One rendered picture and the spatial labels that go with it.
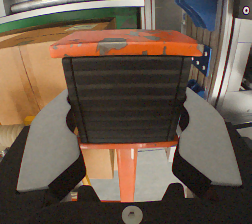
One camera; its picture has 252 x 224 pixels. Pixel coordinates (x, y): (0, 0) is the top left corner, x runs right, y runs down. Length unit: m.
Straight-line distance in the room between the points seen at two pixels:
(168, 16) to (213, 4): 0.70
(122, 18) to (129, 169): 1.20
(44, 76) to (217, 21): 0.47
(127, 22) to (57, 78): 0.97
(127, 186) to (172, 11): 1.06
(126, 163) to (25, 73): 0.37
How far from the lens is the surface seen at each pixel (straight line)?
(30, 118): 0.35
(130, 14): 1.29
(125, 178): 0.20
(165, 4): 1.11
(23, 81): 0.47
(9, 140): 0.30
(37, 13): 0.78
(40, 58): 0.41
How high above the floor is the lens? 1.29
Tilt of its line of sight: 57 degrees down
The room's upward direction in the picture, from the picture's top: 179 degrees clockwise
